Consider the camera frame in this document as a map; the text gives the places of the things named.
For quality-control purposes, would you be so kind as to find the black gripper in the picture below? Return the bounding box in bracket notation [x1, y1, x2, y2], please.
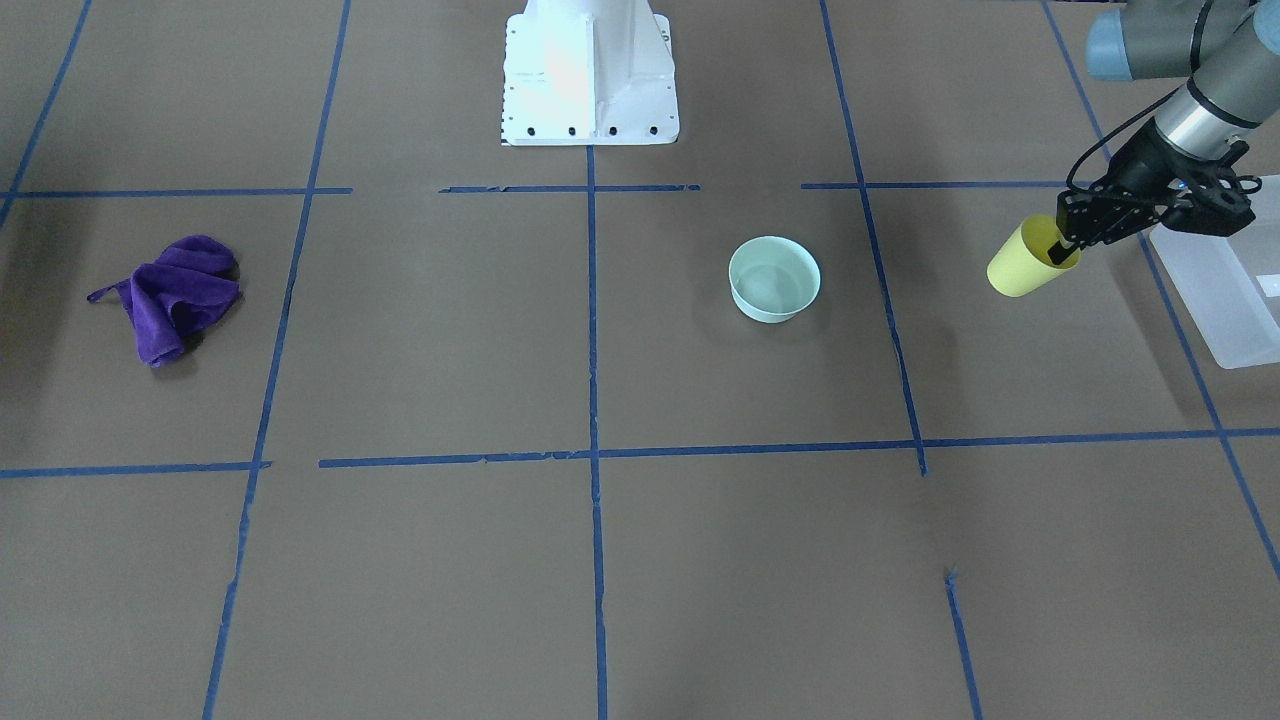
[1050, 120, 1216, 263]

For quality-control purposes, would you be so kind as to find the yellow plastic cup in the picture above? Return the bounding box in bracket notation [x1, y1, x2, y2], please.
[986, 214, 1082, 299]

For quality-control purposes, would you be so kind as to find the mint green bowl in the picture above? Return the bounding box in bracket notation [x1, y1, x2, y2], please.
[727, 236, 822, 324]

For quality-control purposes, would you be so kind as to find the purple microfiber cloth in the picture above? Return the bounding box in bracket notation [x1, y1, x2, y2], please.
[86, 234, 241, 368]

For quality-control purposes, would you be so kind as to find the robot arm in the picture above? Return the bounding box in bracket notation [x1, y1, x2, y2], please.
[1047, 1, 1279, 266]

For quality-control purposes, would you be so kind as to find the clear plastic bin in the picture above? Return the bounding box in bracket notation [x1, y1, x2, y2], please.
[1151, 176, 1279, 370]

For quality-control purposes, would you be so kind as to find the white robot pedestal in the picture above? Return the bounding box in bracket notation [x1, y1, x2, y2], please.
[500, 1, 681, 147]

